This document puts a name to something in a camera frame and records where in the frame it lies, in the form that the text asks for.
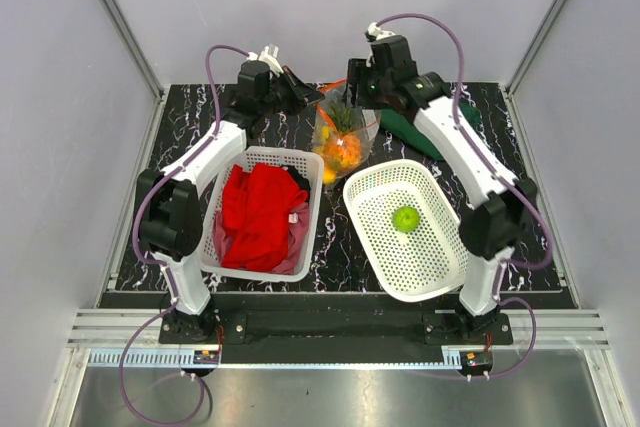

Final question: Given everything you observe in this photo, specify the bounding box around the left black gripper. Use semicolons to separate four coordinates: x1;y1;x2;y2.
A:
258;66;324;118

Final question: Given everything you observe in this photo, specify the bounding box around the clear zip top bag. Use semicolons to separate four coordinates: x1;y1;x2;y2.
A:
312;79;381;189

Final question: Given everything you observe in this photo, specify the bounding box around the fake pineapple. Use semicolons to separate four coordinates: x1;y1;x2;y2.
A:
321;101;362;173

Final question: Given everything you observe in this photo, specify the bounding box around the green fake lime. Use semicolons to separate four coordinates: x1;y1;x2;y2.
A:
392;206;421;233

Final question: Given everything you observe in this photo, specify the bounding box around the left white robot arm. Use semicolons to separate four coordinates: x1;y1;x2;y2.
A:
132;60;325;343

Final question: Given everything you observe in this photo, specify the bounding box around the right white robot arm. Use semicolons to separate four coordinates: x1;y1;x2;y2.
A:
347;31;537;344

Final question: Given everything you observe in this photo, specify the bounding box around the orange fake mango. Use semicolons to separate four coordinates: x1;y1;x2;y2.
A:
323;166;338;185

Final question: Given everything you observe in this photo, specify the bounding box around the green folded cloth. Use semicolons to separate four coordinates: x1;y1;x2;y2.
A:
380;101;481;161

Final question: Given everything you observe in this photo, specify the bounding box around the black cloth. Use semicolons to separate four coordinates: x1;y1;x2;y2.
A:
282;165;311;194

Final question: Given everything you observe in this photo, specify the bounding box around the red cloth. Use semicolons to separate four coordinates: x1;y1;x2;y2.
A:
218;163;311;273

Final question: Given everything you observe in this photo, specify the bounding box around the white rectangular laundry basket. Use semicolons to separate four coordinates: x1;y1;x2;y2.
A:
197;147;324;282

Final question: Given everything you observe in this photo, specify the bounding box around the pink cloth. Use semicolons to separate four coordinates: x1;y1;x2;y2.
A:
213;202;310;276

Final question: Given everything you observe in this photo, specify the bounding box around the white oval perforated basket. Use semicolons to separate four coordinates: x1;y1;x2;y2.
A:
343;159;468;302

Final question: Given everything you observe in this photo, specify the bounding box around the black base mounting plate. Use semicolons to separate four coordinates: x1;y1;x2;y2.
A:
159;293;513;366

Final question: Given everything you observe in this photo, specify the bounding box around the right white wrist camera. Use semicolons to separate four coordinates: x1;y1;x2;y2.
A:
365;22;394;43

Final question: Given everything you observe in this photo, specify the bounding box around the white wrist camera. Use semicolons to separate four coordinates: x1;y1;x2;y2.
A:
246;44;284;76
365;22;394;43

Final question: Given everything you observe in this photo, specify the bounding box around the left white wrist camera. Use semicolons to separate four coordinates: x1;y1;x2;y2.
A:
246;44;284;76

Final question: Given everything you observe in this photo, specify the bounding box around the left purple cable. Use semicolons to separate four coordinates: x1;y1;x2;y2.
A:
118;44;251;422

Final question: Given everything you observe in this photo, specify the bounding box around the purple cable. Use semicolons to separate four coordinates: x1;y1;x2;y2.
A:
374;13;555;381
118;44;251;422

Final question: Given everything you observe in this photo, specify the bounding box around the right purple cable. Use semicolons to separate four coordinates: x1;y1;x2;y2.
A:
374;13;555;381

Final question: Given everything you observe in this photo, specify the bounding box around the aluminium rail frame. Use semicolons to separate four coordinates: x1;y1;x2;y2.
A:
67;309;609;370

